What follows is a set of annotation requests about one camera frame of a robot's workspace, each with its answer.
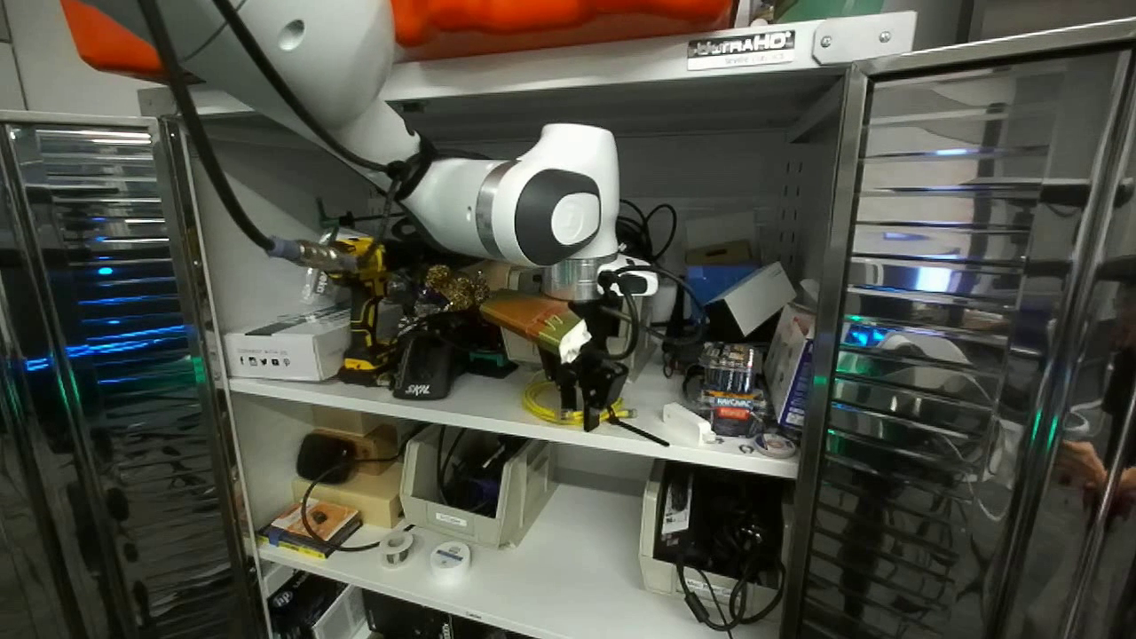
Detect beige plastic storage bin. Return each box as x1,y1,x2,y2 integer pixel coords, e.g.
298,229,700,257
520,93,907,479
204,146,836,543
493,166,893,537
396,421,553,550
476,291,597,370
636,456,790,596

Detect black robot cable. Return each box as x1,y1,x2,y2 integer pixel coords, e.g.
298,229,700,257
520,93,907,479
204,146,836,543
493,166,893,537
131,0,417,257

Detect white metal shelf cabinet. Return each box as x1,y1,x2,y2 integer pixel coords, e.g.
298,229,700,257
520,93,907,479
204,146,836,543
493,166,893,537
137,8,920,639

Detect orange plastic container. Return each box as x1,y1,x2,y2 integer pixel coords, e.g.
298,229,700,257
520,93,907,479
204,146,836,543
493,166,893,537
385,0,738,59
56,0,169,83

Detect black battery charger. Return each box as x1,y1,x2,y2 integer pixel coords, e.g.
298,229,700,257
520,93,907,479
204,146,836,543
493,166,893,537
390,308,468,404

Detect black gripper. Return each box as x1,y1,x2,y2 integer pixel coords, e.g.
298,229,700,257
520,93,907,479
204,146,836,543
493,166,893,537
541,287,636,431

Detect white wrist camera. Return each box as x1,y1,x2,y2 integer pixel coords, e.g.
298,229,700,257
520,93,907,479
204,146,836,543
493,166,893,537
593,261,661,302

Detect battery pack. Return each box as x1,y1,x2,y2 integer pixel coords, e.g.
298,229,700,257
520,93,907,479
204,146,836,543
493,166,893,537
691,338,775,443

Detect white box green label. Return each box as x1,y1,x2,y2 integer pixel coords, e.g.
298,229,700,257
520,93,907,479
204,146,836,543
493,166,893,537
220,308,353,388

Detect brown flat box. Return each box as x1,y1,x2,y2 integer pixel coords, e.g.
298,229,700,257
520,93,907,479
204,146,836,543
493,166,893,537
262,500,370,560

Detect yellow cable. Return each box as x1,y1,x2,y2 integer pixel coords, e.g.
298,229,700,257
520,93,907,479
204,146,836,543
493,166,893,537
518,371,636,431

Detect black round device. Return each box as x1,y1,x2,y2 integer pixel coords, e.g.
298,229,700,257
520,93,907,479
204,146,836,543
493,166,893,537
293,429,363,486

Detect blue grey box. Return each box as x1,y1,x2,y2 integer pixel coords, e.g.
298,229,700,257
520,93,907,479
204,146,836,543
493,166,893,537
680,257,799,344

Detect black white label sticker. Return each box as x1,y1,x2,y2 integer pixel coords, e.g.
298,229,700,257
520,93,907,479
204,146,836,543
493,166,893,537
685,23,803,67

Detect yellow black cordless drill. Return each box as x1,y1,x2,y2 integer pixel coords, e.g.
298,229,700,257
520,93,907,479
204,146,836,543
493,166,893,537
265,229,396,388

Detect white blue package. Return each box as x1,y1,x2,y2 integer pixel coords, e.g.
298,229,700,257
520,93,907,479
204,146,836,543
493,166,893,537
762,302,821,431

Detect thin black stick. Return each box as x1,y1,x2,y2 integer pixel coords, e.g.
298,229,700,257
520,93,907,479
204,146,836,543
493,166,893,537
590,411,674,449

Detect black loose cables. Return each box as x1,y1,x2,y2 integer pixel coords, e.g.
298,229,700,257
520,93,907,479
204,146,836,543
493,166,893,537
670,554,785,630

